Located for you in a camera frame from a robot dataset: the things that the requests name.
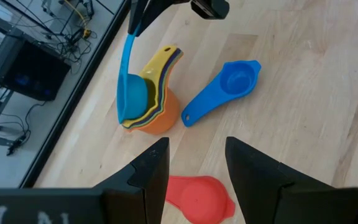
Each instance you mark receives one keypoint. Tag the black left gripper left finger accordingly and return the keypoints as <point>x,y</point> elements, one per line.
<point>148,186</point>

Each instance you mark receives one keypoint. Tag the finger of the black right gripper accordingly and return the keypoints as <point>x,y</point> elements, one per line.
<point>137,12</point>
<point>158,7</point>

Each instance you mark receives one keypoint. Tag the teal measuring cup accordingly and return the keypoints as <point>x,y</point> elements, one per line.
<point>135,93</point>

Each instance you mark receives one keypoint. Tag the black computer case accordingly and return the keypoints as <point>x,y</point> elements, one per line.
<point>33,71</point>

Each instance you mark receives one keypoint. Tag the lime green measuring cup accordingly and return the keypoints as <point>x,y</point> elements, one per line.
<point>163,93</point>

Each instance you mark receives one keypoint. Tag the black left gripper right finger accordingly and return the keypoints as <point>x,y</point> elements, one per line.
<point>266,186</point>

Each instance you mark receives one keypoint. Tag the small blue measuring cup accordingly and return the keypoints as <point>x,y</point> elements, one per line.
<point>235,77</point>

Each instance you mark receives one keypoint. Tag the red measuring cup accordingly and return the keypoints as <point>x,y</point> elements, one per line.
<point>200,199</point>

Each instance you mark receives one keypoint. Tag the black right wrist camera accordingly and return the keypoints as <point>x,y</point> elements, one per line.
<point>211,7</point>

